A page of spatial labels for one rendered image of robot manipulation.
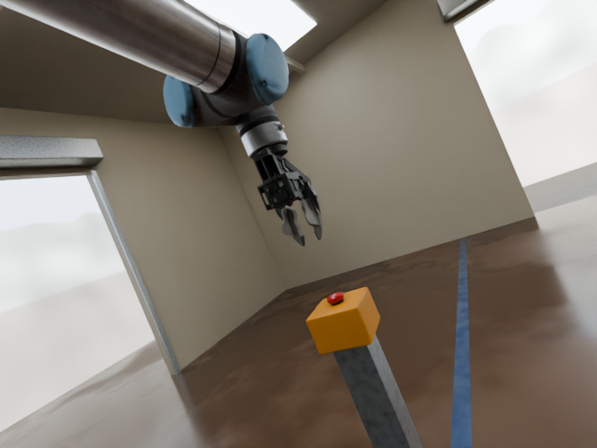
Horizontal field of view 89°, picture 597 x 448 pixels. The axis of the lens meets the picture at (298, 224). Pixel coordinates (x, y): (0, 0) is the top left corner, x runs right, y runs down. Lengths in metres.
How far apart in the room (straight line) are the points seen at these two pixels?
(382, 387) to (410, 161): 5.08
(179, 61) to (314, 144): 5.75
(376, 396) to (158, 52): 0.69
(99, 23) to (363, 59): 5.71
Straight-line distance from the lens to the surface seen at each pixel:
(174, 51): 0.42
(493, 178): 5.59
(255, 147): 0.63
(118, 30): 0.41
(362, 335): 0.64
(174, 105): 0.59
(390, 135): 5.69
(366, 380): 0.72
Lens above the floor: 1.27
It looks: level
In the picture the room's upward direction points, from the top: 23 degrees counter-clockwise
